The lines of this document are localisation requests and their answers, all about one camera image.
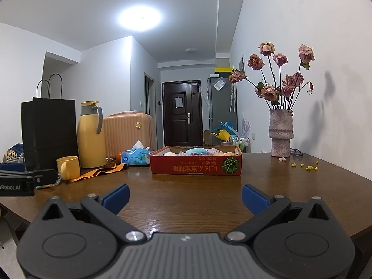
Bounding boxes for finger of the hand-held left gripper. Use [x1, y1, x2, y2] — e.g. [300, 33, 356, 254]
[0, 163, 26, 173]
[0, 169, 60, 189]

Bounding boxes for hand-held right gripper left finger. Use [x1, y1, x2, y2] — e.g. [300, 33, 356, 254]
[38, 184, 147, 244]

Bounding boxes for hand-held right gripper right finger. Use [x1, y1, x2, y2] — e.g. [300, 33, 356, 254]
[224, 184, 335, 244]

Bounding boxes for red printed cardboard box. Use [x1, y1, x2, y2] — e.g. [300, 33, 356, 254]
[150, 145, 243, 176]

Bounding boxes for yellow mug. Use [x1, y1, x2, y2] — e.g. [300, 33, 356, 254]
[56, 156, 81, 181]

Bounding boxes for blue tissue pack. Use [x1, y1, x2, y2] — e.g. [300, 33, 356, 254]
[121, 140, 155, 167]

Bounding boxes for black paper bag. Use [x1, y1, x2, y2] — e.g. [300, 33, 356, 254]
[21, 73, 80, 171]

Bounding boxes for yellow thermos jug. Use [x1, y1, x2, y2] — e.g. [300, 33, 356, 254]
[77, 101, 107, 169]

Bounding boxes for scattered yellow crumbs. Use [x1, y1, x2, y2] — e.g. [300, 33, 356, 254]
[291, 160, 319, 172]

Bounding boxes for pink ribbed suitcase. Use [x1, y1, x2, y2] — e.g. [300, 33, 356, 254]
[103, 111, 155, 158]

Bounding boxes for pink stone vase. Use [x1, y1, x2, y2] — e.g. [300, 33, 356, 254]
[269, 109, 295, 158]

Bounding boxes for blue plastic item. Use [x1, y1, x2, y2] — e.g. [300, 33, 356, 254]
[216, 120, 238, 136]

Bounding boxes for grey refrigerator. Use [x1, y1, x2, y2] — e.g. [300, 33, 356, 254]
[207, 76, 238, 146]

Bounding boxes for dark brown entrance door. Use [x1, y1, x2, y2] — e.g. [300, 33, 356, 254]
[162, 80, 203, 147]

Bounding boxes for white hanging ornament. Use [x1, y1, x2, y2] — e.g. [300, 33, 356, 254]
[229, 84, 237, 113]

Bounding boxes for dried pink rose bouquet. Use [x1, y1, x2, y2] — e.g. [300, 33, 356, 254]
[228, 42, 316, 111]

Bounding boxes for round ceiling light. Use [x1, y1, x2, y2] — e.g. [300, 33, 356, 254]
[118, 6, 162, 31]

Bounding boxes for orange fabric strap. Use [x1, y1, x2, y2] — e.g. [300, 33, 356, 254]
[70, 163, 129, 183]

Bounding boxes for wire storage cart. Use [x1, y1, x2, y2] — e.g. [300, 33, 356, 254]
[221, 136, 251, 154]

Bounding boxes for dark interior doorway frame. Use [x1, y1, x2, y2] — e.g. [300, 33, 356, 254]
[144, 73, 156, 116]

